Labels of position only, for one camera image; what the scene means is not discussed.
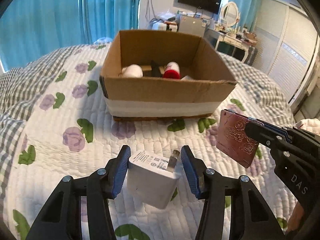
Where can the white cylindrical bottle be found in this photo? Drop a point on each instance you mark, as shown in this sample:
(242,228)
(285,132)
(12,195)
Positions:
(134,71)

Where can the silver mini fridge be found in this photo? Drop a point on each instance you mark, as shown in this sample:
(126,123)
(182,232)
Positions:
(191,25)

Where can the white plug charger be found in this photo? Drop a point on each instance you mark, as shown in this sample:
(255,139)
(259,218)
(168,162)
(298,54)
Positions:
(153,179)

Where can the white louvered wardrobe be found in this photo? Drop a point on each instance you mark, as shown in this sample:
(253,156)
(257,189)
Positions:
(287,46)

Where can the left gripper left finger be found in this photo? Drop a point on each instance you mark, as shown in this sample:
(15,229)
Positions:
(60,217)

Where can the person's right hand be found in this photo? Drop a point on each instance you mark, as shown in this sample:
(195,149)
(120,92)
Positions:
(296,219)

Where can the white dressing table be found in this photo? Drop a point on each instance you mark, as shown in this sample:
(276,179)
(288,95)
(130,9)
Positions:
(216,38)

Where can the floral quilted bedspread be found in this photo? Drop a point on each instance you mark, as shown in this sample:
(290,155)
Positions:
(71,132)

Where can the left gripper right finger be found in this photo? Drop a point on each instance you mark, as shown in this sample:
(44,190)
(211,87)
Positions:
(251,217)

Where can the black cylindrical bottle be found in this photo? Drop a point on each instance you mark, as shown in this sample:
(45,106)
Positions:
(155,69)

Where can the open cardboard box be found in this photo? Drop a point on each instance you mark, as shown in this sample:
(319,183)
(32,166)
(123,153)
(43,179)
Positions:
(158,97)

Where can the blue window curtain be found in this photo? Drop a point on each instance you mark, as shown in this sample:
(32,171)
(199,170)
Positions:
(33,28)

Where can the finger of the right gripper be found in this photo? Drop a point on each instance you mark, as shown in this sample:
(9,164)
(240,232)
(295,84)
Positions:
(298,135)
(265,136)

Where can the red rose-pattern card case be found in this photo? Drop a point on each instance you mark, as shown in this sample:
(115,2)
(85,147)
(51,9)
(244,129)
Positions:
(232,139)

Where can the oval vanity mirror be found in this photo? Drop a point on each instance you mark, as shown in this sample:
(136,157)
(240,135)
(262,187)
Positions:
(229,14)

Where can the white square adapter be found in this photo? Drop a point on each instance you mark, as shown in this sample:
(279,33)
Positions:
(187,77)

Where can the grey checkered bed sheet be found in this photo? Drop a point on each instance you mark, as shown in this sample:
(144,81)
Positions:
(20,88)

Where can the white red-capped tube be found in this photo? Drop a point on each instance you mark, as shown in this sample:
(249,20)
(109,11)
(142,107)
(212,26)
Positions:
(172,71)

